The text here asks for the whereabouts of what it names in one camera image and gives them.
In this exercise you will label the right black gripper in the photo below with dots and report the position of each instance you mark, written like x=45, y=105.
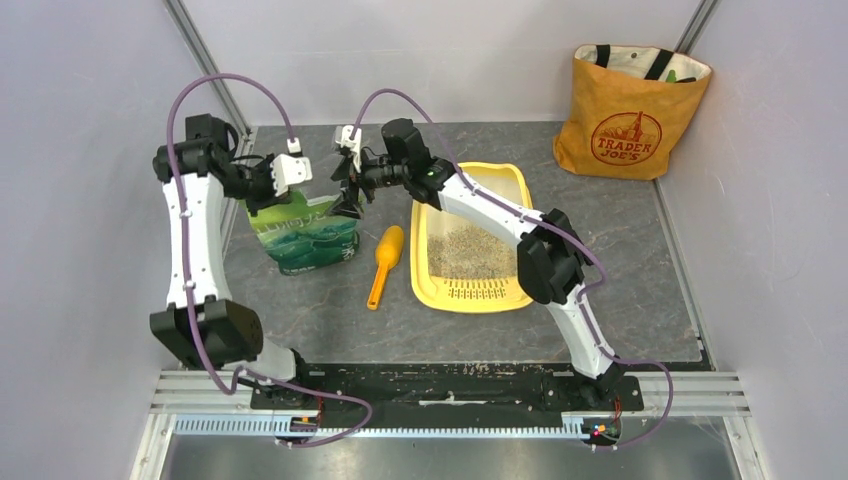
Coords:
x=348, y=206

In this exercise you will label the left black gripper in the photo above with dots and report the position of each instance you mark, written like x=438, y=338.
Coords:
x=270, y=199

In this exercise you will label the green litter bag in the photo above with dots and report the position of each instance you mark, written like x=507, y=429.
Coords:
x=299, y=236

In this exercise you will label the orange litter scoop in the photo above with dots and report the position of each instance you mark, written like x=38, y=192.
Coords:
x=387, y=255

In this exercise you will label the yellow litter box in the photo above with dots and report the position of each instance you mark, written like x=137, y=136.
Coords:
x=484, y=301

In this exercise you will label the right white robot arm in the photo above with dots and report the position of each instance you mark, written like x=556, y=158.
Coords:
x=550, y=258

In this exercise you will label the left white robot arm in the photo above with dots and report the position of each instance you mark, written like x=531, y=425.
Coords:
x=201, y=325

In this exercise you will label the grey litter pile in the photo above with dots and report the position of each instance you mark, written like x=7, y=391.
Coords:
x=470, y=253

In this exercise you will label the orange Trader Joe's bag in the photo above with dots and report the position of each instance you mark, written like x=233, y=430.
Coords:
x=630, y=106

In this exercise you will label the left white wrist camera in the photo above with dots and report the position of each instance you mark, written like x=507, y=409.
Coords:
x=290, y=169

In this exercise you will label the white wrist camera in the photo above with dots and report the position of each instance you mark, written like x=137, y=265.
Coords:
x=290, y=169
x=348, y=139

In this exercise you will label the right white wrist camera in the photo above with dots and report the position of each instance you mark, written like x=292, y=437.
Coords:
x=348, y=139

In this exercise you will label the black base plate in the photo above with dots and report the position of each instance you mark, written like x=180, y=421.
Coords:
x=452, y=395

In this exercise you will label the aluminium rail frame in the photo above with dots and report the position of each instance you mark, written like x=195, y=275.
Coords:
x=183, y=405

